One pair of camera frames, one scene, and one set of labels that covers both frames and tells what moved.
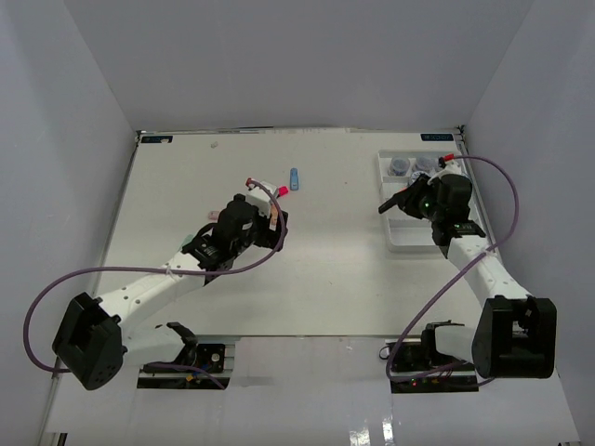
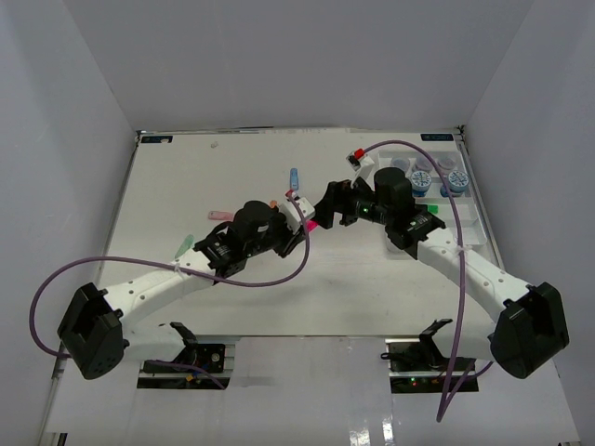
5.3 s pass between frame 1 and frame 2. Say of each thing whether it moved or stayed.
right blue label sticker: stayed
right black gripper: moved
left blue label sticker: stayed
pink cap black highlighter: moved
